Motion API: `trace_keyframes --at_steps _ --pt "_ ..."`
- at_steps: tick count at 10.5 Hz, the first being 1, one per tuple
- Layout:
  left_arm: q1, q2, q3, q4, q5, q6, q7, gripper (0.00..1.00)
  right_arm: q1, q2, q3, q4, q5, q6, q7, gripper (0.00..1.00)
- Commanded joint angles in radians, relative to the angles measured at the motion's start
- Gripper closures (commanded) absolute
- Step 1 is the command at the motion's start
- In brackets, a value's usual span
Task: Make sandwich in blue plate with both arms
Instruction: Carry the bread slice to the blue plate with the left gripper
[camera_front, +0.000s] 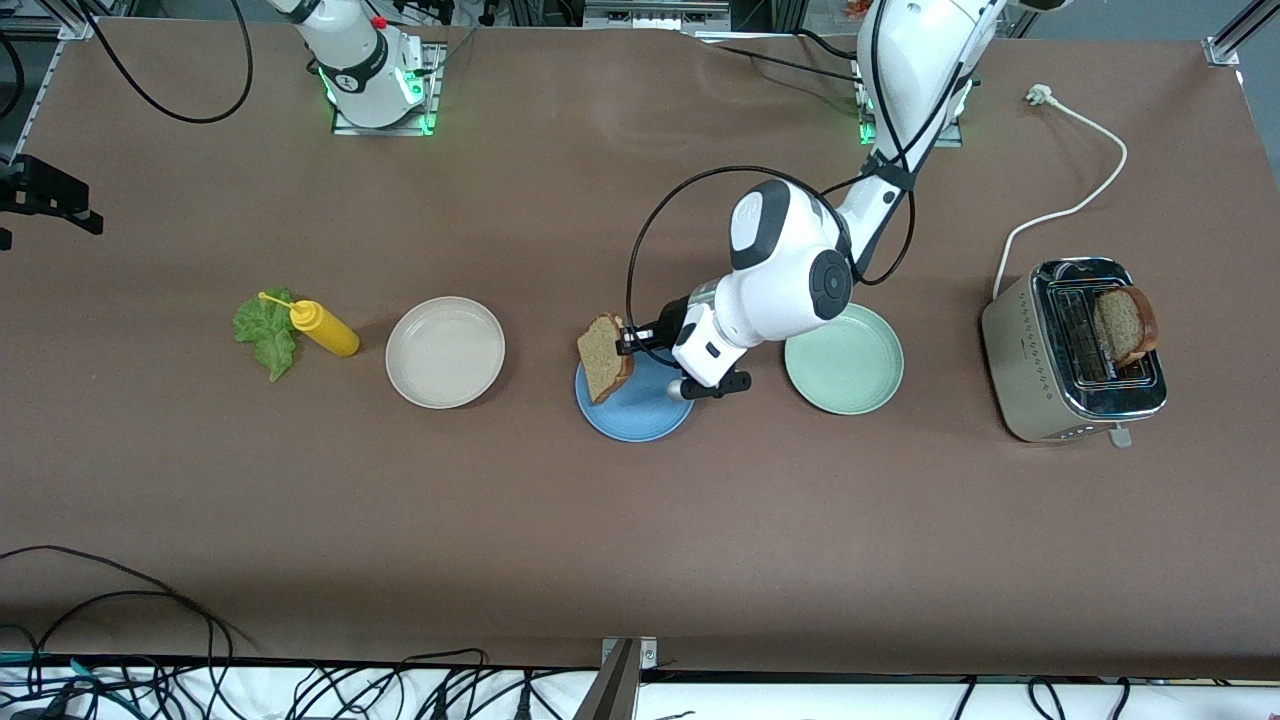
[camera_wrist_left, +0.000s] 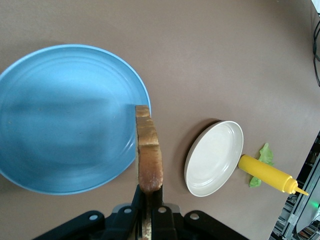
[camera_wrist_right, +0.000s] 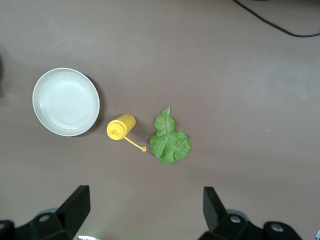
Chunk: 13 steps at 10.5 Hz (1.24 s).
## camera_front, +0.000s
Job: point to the silver two-slot toaster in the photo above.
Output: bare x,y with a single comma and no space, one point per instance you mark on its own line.
1020,370

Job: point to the blue round plate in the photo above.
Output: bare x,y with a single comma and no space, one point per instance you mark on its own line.
640,415

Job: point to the green lettuce leaf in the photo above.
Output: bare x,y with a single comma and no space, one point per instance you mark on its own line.
262,335

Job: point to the mint green round plate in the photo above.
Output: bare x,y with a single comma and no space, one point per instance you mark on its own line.
850,370

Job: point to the grey power strip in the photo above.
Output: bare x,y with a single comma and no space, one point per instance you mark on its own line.
655,15

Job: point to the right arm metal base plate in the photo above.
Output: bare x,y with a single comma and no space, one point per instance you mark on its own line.
385,131

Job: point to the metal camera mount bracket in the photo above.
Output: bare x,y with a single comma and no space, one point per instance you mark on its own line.
615,690

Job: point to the aluminium corner bracket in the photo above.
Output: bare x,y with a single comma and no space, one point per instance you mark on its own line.
1225,48

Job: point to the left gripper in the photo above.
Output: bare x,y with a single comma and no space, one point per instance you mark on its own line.
664,331

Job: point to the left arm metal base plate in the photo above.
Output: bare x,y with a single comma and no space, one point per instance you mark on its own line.
950,140

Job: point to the yellow squeeze bottle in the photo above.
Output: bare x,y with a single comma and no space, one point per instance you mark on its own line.
325,332

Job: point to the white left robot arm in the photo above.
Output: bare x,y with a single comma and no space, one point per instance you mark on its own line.
800,280

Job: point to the brown toast bread slice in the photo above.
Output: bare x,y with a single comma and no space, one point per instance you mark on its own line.
1120,325
603,360

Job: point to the beige round plate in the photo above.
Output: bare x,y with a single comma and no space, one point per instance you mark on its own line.
445,352

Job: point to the aluminium frame extrusion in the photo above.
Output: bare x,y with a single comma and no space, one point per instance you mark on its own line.
35,100

